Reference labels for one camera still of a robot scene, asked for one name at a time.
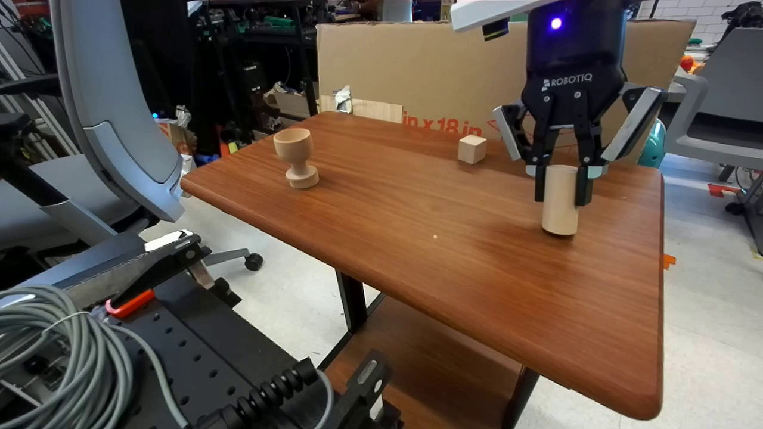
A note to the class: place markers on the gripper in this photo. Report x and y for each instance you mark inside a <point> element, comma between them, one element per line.
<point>573,65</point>

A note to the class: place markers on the wooden cylindrical block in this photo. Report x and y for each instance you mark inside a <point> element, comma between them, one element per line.
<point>560,205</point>

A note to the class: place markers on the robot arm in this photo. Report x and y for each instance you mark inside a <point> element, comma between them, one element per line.
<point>489,11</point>

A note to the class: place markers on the wooden cup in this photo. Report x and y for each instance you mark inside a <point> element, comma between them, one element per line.
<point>293,149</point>

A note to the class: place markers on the wooden cube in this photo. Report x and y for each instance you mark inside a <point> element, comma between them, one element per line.
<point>471,150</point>

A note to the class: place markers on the teal plastic object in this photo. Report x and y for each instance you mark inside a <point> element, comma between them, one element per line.
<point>654,146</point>

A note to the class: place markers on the large cardboard box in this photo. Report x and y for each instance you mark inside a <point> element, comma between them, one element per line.
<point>429,65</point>

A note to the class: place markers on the grey office chair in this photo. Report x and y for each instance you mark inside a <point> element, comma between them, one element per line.
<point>724,101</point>
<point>113,101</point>

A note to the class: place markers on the crumpled white wrapper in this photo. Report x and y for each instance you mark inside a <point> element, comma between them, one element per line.
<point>344,98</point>

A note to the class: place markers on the cluttered black shelf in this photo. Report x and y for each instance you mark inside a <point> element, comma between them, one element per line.
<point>256,65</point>

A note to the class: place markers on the small cardboard box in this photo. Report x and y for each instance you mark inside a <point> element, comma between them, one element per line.
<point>179,136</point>

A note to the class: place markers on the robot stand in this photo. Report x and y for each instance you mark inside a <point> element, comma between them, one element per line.
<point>197,351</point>

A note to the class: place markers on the black clamp with orange lever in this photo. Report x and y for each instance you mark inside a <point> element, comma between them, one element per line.
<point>152,271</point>

